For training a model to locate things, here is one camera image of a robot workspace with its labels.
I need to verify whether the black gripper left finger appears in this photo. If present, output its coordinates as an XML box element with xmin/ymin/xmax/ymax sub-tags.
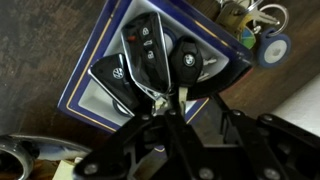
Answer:
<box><xmin>73</xmin><ymin>109</ymin><xmax>214</xmax><ymax>180</ymax></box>

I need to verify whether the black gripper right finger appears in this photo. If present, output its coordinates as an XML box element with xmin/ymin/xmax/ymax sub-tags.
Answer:
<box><xmin>211</xmin><ymin>95</ymin><xmax>320</xmax><ymax>180</ymax></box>

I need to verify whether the black BMW car key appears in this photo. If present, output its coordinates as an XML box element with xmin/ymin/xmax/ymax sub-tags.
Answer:
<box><xmin>169</xmin><ymin>36</ymin><xmax>203</xmax><ymax>112</ymax></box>

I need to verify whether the black VW flip key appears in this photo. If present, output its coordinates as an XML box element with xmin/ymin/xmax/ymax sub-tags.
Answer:
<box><xmin>88</xmin><ymin>53</ymin><xmax>140</xmax><ymax>117</ymax></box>

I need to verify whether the small square blue tray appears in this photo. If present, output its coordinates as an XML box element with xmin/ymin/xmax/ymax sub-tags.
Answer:
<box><xmin>58</xmin><ymin>0</ymin><xmax>252</xmax><ymax>132</ymax></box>

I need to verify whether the black chrome remote car key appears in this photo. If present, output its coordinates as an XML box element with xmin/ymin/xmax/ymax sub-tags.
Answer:
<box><xmin>121</xmin><ymin>11</ymin><xmax>171</xmax><ymax>100</ymax></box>

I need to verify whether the white area rug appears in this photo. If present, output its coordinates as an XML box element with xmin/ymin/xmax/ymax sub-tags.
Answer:
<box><xmin>273</xmin><ymin>75</ymin><xmax>320</xmax><ymax>136</ymax></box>

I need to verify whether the yellow sticky note pad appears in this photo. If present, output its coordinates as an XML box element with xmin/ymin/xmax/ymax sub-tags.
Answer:
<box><xmin>52</xmin><ymin>158</ymin><xmax>81</xmax><ymax>180</ymax></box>

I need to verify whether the large round dark plate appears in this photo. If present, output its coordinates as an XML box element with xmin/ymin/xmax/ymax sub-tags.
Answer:
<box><xmin>0</xmin><ymin>134</ymin><xmax>91</xmax><ymax>180</ymax></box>

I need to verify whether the dark wooden console table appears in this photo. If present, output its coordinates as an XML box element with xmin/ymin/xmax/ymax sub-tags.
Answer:
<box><xmin>0</xmin><ymin>0</ymin><xmax>320</xmax><ymax>148</ymax></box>

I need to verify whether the key ring with blue fob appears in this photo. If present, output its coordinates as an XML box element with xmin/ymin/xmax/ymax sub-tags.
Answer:
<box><xmin>215</xmin><ymin>0</ymin><xmax>292</xmax><ymax>70</ymax></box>

